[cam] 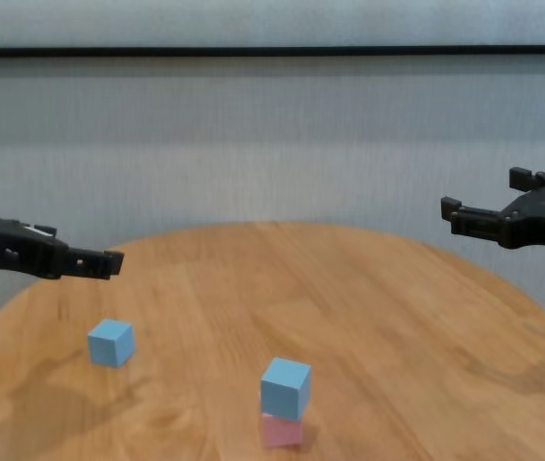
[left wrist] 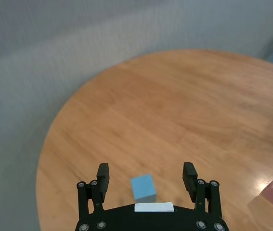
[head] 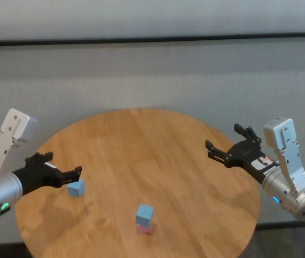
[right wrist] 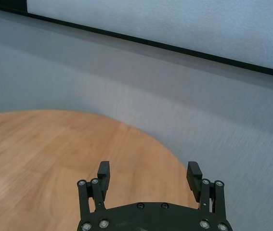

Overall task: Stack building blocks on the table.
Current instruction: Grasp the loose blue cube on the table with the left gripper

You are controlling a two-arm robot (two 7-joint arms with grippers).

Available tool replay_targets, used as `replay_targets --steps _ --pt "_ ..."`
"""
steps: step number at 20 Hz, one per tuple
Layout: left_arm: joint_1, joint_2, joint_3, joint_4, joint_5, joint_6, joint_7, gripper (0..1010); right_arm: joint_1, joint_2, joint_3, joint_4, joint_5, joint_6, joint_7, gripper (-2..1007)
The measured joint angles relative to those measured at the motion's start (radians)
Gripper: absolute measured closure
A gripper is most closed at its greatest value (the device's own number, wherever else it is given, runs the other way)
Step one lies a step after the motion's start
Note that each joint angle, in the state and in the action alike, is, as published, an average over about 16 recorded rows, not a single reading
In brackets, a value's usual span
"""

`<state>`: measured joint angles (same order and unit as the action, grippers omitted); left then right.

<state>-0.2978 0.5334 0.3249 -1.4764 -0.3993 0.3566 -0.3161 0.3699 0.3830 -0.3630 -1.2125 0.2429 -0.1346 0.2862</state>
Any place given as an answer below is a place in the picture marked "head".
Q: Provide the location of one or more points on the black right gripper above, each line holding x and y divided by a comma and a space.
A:
245, 156

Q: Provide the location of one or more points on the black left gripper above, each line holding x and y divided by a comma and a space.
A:
38, 176

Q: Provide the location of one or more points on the light blue cube block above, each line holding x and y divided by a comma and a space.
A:
144, 215
77, 190

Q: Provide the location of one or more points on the pink cube block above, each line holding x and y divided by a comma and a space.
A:
142, 230

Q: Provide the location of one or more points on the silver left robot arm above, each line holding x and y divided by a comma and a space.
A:
0, 196

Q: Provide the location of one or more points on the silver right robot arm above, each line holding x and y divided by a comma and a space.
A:
276, 182

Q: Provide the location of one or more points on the black floor strip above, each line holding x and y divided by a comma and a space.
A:
276, 226
1, 247

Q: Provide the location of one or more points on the black wall strip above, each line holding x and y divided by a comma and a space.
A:
152, 40

